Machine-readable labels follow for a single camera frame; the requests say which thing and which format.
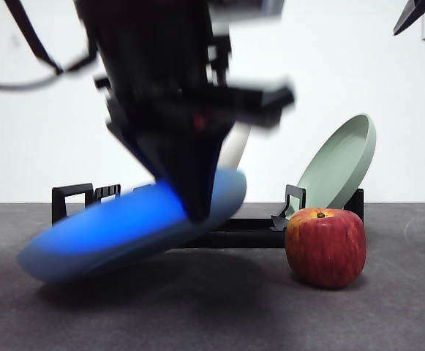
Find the light blue plate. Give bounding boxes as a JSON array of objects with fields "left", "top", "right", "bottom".
[{"left": 17, "top": 167, "right": 248, "bottom": 284}]

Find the red apple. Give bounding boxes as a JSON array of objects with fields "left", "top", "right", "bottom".
[{"left": 284, "top": 207, "right": 367, "bottom": 289}]

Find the cream white plate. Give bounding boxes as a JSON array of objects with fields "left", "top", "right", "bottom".
[{"left": 221, "top": 126, "right": 252, "bottom": 173}]

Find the black plate rack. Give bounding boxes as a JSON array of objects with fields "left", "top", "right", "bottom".
[{"left": 51, "top": 182, "right": 365, "bottom": 249}]

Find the pale green plate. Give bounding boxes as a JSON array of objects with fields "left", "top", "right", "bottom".
[{"left": 295, "top": 113, "right": 377, "bottom": 211}]

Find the thin black cable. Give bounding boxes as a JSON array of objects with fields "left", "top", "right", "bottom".
[{"left": 0, "top": 47, "right": 102, "bottom": 91}]

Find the flat black strap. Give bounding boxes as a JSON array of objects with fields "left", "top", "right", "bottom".
[{"left": 4, "top": 0, "right": 65, "bottom": 76}]

